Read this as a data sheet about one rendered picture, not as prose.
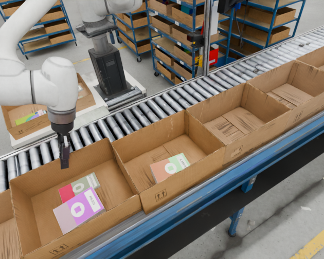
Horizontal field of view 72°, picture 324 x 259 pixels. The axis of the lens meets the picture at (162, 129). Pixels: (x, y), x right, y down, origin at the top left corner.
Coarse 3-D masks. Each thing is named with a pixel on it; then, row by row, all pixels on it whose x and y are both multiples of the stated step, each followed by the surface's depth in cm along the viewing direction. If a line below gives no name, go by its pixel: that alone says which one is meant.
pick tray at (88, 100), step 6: (78, 72) 184; (78, 78) 188; (78, 84) 189; (84, 84) 178; (84, 90) 181; (90, 90) 164; (78, 96) 176; (84, 96) 175; (90, 96) 161; (78, 102) 159; (84, 102) 161; (90, 102) 164; (78, 108) 162; (84, 108) 164
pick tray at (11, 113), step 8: (32, 104) 173; (40, 104) 172; (8, 112) 169; (16, 112) 168; (24, 112) 167; (32, 112) 166; (8, 120) 157; (32, 120) 146; (40, 120) 149; (48, 120) 152; (8, 128) 144; (16, 128) 143; (24, 128) 146; (32, 128) 149; (40, 128) 152; (16, 136) 146; (24, 136) 149
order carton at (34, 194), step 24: (96, 144) 93; (48, 168) 88; (72, 168) 95; (96, 168) 102; (120, 168) 101; (24, 192) 90; (48, 192) 96; (96, 192) 95; (120, 192) 95; (24, 216) 80; (48, 216) 89; (120, 216) 84; (24, 240) 72; (48, 240) 84; (72, 240) 76
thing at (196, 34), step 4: (196, 32) 163; (200, 32) 163; (188, 36) 162; (192, 36) 159; (196, 36) 161; (200, 36) 162; (188, 40) 163; (192, 40) 161; (196, 40) 163; (200, 40) 165; (196, 44) 167
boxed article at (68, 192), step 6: (90, 174) 99; (78, 180) 97; (84, 180) 97; (90, 180) 97; (96, 180) 97; (66, 186) 96; (72, 186) 96; (78, 186) 96; (84, 186) 96; (90, 186) 96; (96, 186) 96; (60, 192) 94; (66, 192) 94; (72, 192) 94; (78, 192) 94; (66, 198) 92
